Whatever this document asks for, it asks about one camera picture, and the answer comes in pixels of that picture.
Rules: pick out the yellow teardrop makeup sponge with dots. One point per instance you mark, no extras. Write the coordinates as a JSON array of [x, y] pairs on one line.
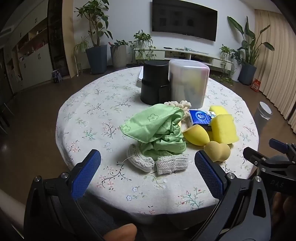
[[196, 135]]

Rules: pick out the round table with floral cloth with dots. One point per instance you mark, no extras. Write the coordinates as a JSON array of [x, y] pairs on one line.
[[99, 129]]

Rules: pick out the yellow gourd-shaped makeup sponge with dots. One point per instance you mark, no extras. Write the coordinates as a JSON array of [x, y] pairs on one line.
[[217, 151]]

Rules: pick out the black cylindrical container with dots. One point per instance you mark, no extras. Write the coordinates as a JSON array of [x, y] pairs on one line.
[[153, 81]]

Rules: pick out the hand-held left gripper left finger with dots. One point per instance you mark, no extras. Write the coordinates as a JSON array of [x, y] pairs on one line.
[[86, 176]]

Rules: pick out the dark blue tapered planter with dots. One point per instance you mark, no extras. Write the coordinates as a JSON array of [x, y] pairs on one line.
[[247, 74]]

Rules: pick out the white tall planter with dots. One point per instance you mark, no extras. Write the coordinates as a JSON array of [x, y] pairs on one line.
[[236, 71]]

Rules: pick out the person's right hand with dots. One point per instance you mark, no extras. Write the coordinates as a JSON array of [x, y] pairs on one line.
[[285, 207]]

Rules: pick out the bushy dark green houseplant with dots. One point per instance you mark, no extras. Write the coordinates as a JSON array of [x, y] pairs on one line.
[[237, 56]]

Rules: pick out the dining chair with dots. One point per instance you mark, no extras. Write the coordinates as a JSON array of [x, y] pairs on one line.
[[4, 115]]

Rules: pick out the trailing pothos plant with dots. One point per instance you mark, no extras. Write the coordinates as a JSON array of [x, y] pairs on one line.
[[143, 39]]

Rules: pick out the dark blue square planter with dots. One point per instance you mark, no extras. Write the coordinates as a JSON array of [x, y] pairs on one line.
[[97, 59]]

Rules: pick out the white tray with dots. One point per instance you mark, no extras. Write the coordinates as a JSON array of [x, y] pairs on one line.
[[140, 75]]

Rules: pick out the white television cabinet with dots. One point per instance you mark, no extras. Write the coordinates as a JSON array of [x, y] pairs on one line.
[[201, 56]]

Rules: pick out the small green houseplant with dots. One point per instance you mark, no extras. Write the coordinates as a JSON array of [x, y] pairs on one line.
[[120, 42]]

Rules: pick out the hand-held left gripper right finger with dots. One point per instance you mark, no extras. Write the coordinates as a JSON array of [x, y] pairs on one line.
[[209, 176]]

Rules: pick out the person's dark trousers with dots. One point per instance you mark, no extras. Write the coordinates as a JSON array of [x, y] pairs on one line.
[[97, 215]]

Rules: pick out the blue tissue pack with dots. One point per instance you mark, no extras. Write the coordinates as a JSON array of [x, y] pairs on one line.
[[200, 117]]

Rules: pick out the dark display shelf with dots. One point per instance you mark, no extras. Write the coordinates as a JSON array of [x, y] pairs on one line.
[[56, 41]]

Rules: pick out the green floral cloth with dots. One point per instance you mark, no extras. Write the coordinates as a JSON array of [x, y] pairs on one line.
[[152, 127]]

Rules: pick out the white ribbed planter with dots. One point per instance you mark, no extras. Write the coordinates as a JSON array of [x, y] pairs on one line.
[[119, 56]]

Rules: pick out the grey knitted dishcloth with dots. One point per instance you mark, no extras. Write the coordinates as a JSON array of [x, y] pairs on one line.
[[141, 161], [172, 163]]

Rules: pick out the thin-leaved houseplant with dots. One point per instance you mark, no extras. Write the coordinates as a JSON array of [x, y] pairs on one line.
[[79, 47]]

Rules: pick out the wall-mounted television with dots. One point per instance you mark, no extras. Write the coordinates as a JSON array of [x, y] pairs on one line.
[[185, 18]]

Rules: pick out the beige curtain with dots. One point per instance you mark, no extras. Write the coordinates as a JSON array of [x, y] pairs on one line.
[[279, 64]]

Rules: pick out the beige chenille scrubber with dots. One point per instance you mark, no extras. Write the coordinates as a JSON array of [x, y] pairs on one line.
[[183, 104]]

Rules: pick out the small trailing houseplant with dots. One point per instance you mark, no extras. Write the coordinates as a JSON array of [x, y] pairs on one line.
[[225, 52]]

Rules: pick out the white wall cabinet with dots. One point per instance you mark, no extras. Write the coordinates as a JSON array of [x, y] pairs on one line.
[[32, 62]]

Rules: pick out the grey cylindrical trash can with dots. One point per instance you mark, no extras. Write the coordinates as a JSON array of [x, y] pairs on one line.
[[262, 115]]

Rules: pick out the translucent plastic container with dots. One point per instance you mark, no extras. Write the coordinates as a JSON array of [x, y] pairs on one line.
[[188, 81]]

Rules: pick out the person's left hand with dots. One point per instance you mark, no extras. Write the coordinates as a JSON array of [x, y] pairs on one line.
[[123, 233]]

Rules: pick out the red paper bag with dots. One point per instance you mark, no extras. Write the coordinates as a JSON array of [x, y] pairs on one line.
[[255, 85]]

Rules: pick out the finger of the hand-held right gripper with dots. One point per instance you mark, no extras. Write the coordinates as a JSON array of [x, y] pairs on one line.
[[256, 158], [277, 144]]

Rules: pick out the white pole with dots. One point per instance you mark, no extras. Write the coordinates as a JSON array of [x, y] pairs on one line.
[[75, 67]]

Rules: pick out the large broad-leaved houseplant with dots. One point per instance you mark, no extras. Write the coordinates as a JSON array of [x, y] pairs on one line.
[[251, 44]]

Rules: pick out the tall leafy houseplant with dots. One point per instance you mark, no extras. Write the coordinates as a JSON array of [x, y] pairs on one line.
[[94, 20]]

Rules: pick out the yellow rectangular sponge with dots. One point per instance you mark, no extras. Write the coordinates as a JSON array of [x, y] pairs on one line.
[[225, 128], [218, 110]]

